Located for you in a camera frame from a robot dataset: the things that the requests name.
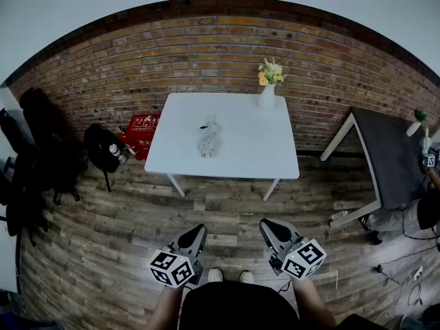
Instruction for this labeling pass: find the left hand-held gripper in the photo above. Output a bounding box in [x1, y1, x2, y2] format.
[148, 223, 208, 289]

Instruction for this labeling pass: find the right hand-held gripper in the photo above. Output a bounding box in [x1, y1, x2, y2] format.
[259, 218, 327, 281]

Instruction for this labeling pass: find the person's left forearm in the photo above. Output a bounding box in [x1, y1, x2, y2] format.
[146, 285, 184, 330]

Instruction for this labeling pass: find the person's right forearm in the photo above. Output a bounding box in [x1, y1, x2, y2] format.
[291, 276, 338, 330]

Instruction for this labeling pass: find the person's black shirt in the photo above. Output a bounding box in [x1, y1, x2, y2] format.
[178, 281, 389, 330]

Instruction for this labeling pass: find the white table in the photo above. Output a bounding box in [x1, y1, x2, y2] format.
[144, 93, 300, 201]

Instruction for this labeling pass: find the clear water bottle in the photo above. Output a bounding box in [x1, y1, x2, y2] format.
[109, 143, 127, 164]

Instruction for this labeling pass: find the red fire extinguisher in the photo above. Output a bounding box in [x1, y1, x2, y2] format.
[118, 125, 137, 157]

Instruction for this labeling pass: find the dark grey table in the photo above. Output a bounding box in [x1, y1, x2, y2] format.
[320, 107, 440, 228]

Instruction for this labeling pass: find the black backpack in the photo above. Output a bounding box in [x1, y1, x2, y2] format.
[83, 123, 121, 193]

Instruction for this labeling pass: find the red box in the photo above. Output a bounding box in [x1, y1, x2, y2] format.
[129, 114, 162, 161]

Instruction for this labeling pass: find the black office chair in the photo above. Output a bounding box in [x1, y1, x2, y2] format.
[19, 87, 83, 206]
[0, 107, 49, 247]

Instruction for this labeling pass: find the yellow flower bouquet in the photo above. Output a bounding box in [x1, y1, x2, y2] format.
[257, 57, 287, 87]

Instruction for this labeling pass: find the black floor cable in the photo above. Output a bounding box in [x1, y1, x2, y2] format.
[376, 244, 440, 307]

